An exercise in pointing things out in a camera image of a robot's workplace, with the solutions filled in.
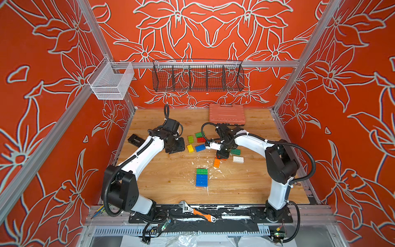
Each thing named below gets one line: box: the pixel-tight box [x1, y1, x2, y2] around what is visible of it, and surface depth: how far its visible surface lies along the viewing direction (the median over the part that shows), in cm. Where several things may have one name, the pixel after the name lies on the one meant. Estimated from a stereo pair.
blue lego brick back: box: [195, 144, 206, 153], surface depth 97 cm
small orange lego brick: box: [213, 158, 221, 169], surface depth 92 cm
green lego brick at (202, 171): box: [196, 168, 209, 175], surface depth 85 cm
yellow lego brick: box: [186, 144, 194, 153], surface depth 97 cm
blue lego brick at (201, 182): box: [195, 178, 208, 187], surface depth 82 cm
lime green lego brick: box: [187, 135, 194, 144], surface depth 102 cm
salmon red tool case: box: [208, 103, 246, 126], surface depth 113 cm
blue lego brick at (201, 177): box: [195, 173, 209, 182], surface depth 83 cm
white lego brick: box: [232, 155, 245, 164], surface depth 92 cm
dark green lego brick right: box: [230, 149, 241, 156], surface depth 97 cm
